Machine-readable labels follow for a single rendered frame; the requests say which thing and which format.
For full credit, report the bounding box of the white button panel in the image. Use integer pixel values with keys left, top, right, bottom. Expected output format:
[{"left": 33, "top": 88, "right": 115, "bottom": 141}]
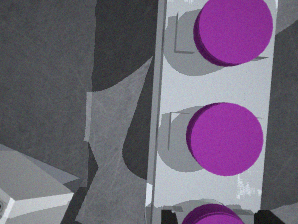
[{"left": 0, "top": 143, "right": 84, "bottom": 224}]

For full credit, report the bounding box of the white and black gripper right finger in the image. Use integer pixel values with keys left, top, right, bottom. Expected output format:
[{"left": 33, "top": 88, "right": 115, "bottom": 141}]
[{"left": 254, "top": 210, "right": 285, "bottom": 224}]

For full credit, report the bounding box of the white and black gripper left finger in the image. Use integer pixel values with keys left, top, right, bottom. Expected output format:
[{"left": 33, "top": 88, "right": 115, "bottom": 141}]
[{"left": 161, "top": 210, "right": 178, "bottom": 224}]

